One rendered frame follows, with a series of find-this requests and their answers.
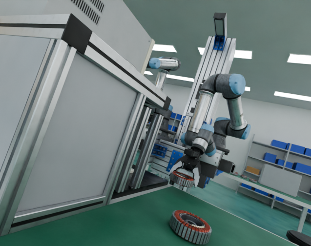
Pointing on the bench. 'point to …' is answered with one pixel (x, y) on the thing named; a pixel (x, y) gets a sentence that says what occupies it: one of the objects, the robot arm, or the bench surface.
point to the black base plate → (149, 182)
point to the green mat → (142, 225)
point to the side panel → (65, 143)
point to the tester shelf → (81, 48)
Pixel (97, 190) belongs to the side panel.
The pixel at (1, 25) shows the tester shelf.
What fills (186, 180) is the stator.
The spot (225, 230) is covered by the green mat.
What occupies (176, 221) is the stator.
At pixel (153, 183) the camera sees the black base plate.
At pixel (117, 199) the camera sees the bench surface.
